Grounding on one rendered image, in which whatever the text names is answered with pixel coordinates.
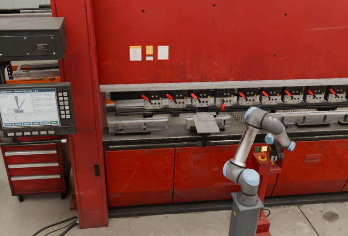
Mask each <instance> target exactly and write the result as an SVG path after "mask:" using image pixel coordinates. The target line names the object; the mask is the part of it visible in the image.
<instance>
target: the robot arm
mask: <svg viewBox="0 0 348 236"><path fill-rule="evenodd" d="M244 120H245V121H246V122H245V125H246V128H245V131H244V133H243V135H242V138H241V140H240V143H239V145H238V148H237V150H236V152H235V155H234V157H233V158H232V159H230V160H229V161H227V162H226V164H225V165H224V167H223V174H224V176H225V177H227V178H228V179H230V180H232V181H233V182H235V183H237V184H238V185H240V186H241V188H240V191H239V192H238V194H237V201H238V203H239V204H240V205H242V206H244V207H248V208H251V207H255V206H256V205H257V204H258V200H259V198H258V194H257V191H258V186H259V174H258V173H257V172H256V171H255V170H253V169H245V167H246V165H245V161H246V159H247V156H248V154H249V151H250V149H251V147H252V144H253V142H254V139H255V137H256V135H257V132H258V131H260V130H261V128H263V129H265V130H267V131H269V132H270V133H269V134H268V135H267V136H266V137H265V141H266V143H268V144H269V145H268V147H269V148H268V151H269V152H270V154H269V157H270V161H271V162H272V163H274V162H275V161H276V160H277V159H283V158H284V156H283V153H282V149H281V147H282V148H284V149H286V150H289V151H292V150H293V149H294V148H295V145H296V144H295V142H293V141H291V140H290V139H289V137H288V135H287V134H286V132H285V127H284V126H283V124H282V123H281V122H280V120H279V119H278V118H277V117H276V116H275V115H273V114H271V113H269V112H267V111H264V110H262V109H260V108H257V107H251V108H250V109H249V110H248V111H247V112H246V114H245V116H244Z"/></svg>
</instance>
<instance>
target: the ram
mask: <svg viewBox="0 0 348 236"><path fill-rule="evenodd" d="M93 10H94V24H95V37H96V51H97V64H98V77H99V85H118V84H154V83H191V82H228V81H264V80H301V79H337V78H348V0H93ZM130 46H141V61H130ZM146 46H153V54H146ZM157 46H169V59H168V60H158V59H157ZM146 56H153V60H146ZM346 84H348V82H312V83H278V84H243V85H207V86H172V87H137V88H102V89H99V91H100V92H124V91H158V90H192V89H226V88H244V87H277V86H312V85H346Z"/></svg>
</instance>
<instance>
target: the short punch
mask: <svg viewBox="0 0 348 236"><path fill-rule="evenodd" d="M208 112H209V106H208V107H197V114H208Z"/></svg>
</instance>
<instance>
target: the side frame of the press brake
mask: <svg viewBox="0 0 348 236"><path fill-rule="evenodd" d="M50 4H51V12H52V17H65V20H64V21H65V27H66V36H67V43H68V45H67V49H66V52H65V55H64V58H63V59H62V60H58V64H59V72H60V80H61V82H70V83H71V91H72V100H73V105H74V114H75V123H76V134H73V135H68V142H69V150H70V158H71V166H72V173H73V178H74V186H75V194H76V202H77V210H78V217H79V226H80V229H88V228H101V227H108V218H109V215H108V214H109V208H108V199H107V188H106V175H105V162H104V149H103V130H104V127H108V124H107V109H106V94H105V92H100V91H99V77H98V64H97V51H96V37H95V24H94V10H93V0H50Z"/></svg>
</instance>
